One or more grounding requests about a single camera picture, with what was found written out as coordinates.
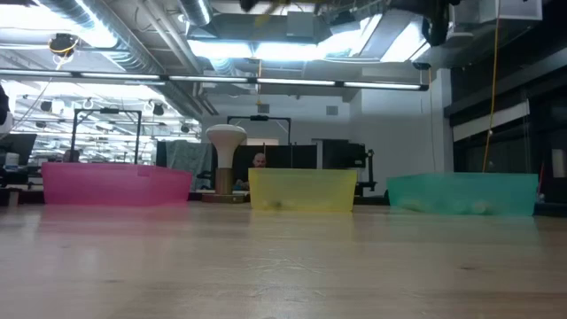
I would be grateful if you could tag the teal translucent plastic bin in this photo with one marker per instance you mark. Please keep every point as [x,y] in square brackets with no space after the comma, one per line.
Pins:
[509,190]

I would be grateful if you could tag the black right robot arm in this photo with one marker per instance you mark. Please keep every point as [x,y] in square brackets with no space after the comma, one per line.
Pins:
[436,24]

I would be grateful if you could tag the long ceiling light strip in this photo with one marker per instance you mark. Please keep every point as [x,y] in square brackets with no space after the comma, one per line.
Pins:
[208,79]

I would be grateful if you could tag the white mushroom table lamp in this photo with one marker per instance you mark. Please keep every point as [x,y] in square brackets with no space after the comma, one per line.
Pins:
[226,137]

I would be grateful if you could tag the person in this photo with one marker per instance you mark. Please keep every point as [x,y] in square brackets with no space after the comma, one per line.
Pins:
[71,155]
[259,160]

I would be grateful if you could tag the black partition panel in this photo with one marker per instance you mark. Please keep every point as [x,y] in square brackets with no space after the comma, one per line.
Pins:
[288,157]

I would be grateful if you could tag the gray fabric cover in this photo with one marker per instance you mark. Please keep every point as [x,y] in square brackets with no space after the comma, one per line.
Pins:
[188,164]

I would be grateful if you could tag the black equipment stand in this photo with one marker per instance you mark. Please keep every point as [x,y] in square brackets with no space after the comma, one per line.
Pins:
[341,155]

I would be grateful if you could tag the yellow translucent plastic bin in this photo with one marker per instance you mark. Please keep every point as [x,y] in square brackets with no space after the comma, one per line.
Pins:
[305,188]

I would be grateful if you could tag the red translucent plastic bin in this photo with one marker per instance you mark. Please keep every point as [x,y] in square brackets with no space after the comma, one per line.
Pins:
[111,186]

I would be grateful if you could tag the black monitor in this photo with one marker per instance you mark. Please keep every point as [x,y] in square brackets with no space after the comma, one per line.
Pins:
[17,148]

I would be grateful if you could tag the silver ventilation duct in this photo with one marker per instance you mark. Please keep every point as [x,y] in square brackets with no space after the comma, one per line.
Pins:
[197,11]

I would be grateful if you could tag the black metal rig frame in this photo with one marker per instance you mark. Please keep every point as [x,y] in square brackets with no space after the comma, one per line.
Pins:
[108,111]
[259,118]

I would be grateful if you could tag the black ceiling dome camera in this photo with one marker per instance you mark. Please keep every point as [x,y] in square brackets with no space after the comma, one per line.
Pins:
[63,44]

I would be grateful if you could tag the black aluminium table frame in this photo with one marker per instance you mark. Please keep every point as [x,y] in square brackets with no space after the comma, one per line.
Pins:
[197,196]

